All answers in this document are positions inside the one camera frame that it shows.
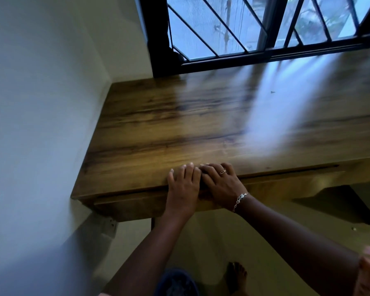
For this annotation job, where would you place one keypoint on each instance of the person's left middle finger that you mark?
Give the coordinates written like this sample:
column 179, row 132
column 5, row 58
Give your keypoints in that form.
column 190, row 173

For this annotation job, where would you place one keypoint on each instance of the person's right middle finger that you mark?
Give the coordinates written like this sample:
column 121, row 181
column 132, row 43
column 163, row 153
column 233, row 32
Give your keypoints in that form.
column 210, row 169

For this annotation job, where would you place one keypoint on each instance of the black window frame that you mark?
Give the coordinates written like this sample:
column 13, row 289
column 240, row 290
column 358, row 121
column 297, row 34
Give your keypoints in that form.
column 160, row 43

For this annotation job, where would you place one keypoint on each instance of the person's left forearm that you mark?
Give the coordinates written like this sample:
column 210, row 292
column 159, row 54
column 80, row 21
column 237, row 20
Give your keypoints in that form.
column 148, row 255

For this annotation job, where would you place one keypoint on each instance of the white wall socket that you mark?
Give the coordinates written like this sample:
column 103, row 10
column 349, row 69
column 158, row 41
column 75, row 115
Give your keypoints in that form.
column 110, row 227

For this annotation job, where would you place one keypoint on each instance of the person's left hand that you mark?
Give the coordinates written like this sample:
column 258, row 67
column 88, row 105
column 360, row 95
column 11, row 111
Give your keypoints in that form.
column 182, row 197

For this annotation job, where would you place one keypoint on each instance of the wooden desk support bracket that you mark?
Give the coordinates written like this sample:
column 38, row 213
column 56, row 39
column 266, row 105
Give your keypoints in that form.
column 351, row 203

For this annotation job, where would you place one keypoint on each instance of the person's left little finger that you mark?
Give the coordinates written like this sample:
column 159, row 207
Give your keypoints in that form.
column 172, row 178

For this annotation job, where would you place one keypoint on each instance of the wooden desk drawer front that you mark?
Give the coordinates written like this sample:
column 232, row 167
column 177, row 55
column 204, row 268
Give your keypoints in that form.
column 280, row 188

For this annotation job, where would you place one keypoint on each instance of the person's right little finger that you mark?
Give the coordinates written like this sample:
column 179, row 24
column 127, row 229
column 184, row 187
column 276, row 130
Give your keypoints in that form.
column 230, row 169

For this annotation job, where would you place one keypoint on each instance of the black metal window grille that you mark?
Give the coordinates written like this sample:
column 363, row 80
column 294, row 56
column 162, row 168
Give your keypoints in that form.
column 222, row 27

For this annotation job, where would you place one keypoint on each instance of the dark blue shorts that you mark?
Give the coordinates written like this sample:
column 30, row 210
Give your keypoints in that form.
column 177, row 283

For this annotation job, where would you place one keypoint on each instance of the person's right hand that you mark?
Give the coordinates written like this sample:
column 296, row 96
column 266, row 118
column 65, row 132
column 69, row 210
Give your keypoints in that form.
column 225, row 191

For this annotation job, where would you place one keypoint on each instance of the person's right forearm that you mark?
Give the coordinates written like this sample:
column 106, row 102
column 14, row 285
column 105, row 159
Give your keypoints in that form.
column 296, row 243

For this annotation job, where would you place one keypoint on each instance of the person's bare foot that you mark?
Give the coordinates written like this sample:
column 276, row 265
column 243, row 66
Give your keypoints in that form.
column 236, row 279

